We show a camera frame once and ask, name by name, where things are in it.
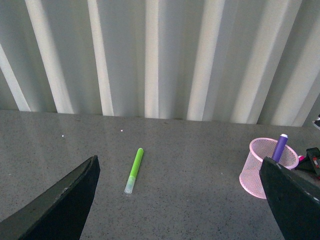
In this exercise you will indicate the pink mesh pen cup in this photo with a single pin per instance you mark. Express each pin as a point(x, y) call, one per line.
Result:
point(259, 148)

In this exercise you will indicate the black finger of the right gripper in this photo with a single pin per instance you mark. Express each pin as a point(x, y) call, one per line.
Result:
point(311, 163)

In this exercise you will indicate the pink marker pen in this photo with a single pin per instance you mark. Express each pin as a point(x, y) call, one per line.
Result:
point(301, 157)

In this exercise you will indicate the white pleated curtain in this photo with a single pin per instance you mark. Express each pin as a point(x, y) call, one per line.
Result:
point(236, 61)

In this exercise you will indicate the green marker pen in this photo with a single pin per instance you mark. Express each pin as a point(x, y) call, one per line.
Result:
point(134, 171)

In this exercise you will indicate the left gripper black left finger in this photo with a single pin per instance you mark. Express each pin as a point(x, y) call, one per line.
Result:
point(59, 213)

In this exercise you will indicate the purple marker pen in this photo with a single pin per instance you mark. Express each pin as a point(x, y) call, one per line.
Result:
point(279, 148)

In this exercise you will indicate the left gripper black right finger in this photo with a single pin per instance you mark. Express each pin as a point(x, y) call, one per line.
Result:
point(294, 201)

